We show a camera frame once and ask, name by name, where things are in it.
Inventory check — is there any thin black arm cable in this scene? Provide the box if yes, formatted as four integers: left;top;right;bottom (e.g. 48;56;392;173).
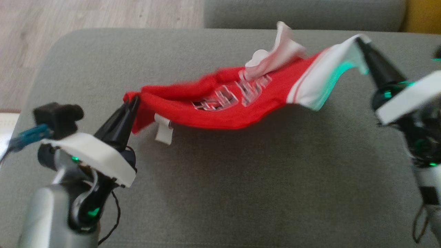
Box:
413;203;432;244
98;190;121;246

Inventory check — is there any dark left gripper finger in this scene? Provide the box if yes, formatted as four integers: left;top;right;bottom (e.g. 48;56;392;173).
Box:
110;97;141;152
93;97;134;144

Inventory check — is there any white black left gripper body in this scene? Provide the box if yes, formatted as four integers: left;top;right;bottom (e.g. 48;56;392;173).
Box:
37;133;137;234

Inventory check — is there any long grey fabric sofa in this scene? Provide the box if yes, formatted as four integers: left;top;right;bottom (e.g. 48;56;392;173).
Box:
204;0;408;32

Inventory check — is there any white floor rug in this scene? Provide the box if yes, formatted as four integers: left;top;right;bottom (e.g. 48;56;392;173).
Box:
0;110;21;163

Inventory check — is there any teal left camera cable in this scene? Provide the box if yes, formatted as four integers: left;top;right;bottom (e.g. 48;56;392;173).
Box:
0;124;53;163

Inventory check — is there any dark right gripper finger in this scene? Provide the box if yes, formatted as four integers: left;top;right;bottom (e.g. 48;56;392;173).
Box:
356;39;392;92
363;39;408;87

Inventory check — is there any yellow upholstered wall panel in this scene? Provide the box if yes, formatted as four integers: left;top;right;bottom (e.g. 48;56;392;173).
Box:
401;0;441;34

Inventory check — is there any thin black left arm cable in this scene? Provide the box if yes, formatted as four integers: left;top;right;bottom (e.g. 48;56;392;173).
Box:
98;190;121;246

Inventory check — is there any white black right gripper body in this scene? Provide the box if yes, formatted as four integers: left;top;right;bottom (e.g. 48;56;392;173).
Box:
371;70;441;168

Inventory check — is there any red and white shirt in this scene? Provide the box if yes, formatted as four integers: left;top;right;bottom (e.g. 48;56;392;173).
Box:
123;21;372;145

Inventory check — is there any grey fabric sofa ottoman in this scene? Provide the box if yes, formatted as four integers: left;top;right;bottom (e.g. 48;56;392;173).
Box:
0;28;441;248

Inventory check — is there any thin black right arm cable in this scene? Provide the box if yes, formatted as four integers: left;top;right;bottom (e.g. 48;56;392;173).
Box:
413;203;432;244

